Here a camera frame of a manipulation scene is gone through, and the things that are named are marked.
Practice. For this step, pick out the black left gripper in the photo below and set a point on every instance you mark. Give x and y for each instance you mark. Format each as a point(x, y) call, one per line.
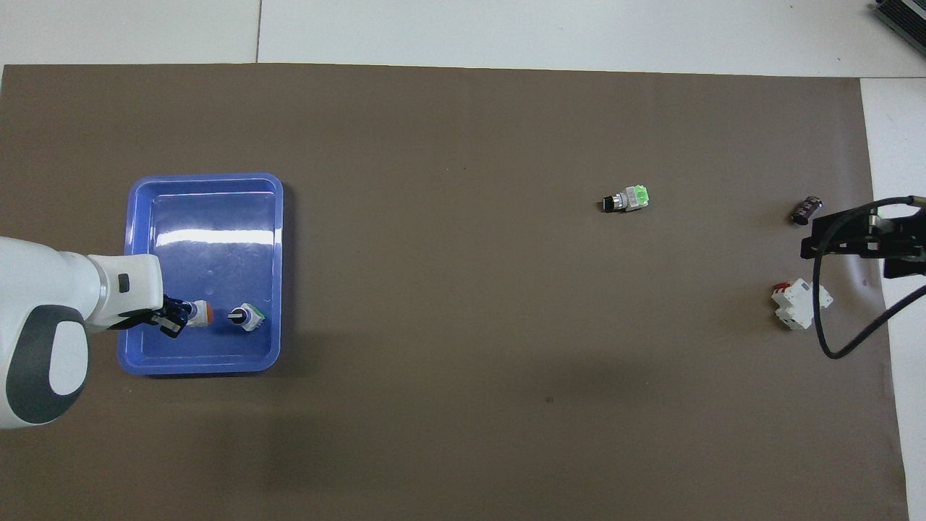
point(141, 320)

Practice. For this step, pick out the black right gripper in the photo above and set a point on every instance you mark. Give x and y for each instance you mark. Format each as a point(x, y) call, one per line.
point(904, 235)

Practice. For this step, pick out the orange selector switch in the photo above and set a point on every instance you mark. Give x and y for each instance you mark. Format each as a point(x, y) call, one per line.
point(200, 314)

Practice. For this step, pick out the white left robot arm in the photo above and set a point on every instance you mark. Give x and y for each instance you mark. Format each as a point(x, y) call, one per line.
point(43, 289)

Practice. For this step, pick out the small black terminal block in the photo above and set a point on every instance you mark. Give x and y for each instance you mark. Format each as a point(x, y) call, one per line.
point(806, 210)

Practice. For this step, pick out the blue plastic tray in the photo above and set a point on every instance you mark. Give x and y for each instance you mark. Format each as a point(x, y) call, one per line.
point(202, 239)

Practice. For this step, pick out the white red circuit breaker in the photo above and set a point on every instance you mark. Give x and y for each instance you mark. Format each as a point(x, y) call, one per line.
point(796, 304)

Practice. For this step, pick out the grey ribbed device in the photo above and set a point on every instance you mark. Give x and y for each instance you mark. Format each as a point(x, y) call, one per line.
point(904, 13)

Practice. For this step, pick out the brown table mat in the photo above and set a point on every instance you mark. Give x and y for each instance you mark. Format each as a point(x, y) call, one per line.
point(434, 434)

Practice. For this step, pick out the dark green selector switch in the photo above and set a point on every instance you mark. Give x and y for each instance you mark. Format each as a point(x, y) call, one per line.
point(249, 318)

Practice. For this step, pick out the light green selector switch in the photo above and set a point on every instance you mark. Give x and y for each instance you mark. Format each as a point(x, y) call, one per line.
point(636, 197)

